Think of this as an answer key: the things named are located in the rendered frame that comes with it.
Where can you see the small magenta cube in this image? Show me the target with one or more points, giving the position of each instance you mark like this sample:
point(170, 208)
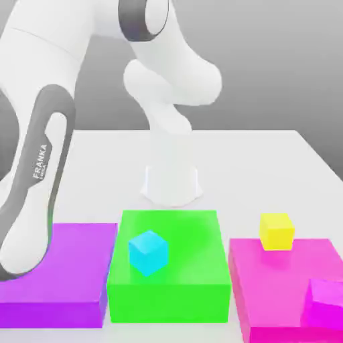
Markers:
point(325, 302)

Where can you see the large pink box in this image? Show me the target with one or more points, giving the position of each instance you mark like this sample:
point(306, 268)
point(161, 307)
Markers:
point(270, 284)

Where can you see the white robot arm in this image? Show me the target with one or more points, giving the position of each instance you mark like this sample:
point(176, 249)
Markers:
point(171, 80)

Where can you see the large purple box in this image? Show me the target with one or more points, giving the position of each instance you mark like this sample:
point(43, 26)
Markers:
point(69, 270)

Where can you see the small cyan cube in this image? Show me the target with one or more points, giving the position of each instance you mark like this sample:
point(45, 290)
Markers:
point(147, 252)

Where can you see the small yellow cube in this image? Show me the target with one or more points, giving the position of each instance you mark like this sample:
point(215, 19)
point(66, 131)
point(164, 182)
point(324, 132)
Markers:
point(276, 231)

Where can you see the large green box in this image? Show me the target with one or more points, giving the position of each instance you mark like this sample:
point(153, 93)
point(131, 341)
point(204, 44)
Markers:
point(187, 257)

